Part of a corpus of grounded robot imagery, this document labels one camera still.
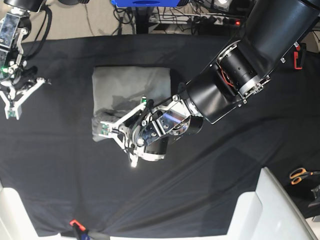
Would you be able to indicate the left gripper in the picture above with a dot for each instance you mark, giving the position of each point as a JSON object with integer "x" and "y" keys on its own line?
{"x": 124, "y": 125}

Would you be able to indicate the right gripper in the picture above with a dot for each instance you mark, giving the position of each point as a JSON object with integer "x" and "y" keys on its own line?
{"x": 22, "y": 81}

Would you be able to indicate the grey T-shirt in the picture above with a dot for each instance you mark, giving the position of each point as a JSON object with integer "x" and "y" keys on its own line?
{"x": 119, "y": 89}

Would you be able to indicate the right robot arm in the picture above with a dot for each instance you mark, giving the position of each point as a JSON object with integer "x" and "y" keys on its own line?
{"x": 15, "y": 27}

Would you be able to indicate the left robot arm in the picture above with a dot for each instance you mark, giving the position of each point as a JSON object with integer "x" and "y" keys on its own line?
{"x": 239, "y": 70}

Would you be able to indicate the black tablecloth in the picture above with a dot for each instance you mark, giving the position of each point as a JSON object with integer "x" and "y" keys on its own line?
{"x": 49, "y": 157}

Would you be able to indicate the red clamp bottom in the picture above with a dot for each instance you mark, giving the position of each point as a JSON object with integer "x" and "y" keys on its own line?
{"x": 80, "y": 232}

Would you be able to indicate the black table leg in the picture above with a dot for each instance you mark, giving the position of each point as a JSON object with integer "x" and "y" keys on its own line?
{"x": 142, "y": 16}

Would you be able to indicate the blue bin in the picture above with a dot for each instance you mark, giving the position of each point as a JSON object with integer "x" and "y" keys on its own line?
{"x": 145, "y": 3}

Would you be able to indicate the white power strip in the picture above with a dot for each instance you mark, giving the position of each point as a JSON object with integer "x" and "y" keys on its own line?
{"x": 183, "y": 19}

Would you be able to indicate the red black clamp right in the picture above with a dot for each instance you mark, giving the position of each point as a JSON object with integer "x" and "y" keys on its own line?
{"x": 299, "y": 56}

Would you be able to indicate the white table frame left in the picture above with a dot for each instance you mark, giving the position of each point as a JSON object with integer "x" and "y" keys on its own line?
{"x": 15, "y": 223}

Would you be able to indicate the white table frame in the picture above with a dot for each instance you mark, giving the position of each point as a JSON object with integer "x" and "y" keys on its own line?
{"x": 15, "y": 223}
{"x": 268, "y": 213}

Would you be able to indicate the white table frame right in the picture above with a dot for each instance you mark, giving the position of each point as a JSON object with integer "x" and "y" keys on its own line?
{"x": 268, "y": 213}

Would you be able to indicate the orange handled scissors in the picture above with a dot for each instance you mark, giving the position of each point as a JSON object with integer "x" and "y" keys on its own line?
{"x": 300, "y": 174}

